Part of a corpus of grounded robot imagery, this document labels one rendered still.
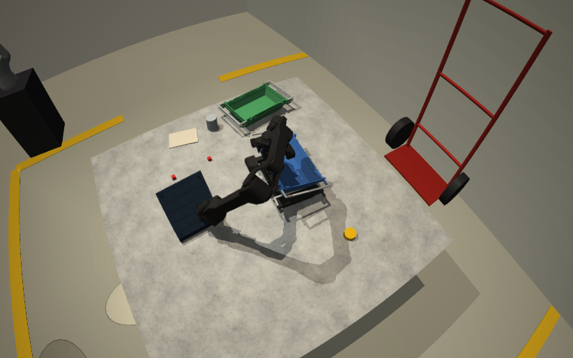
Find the beige flat rectangular board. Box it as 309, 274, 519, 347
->
169, 128, 199, 149

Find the yellow short cylinder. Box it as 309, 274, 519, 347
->
343, 227, 356, 240

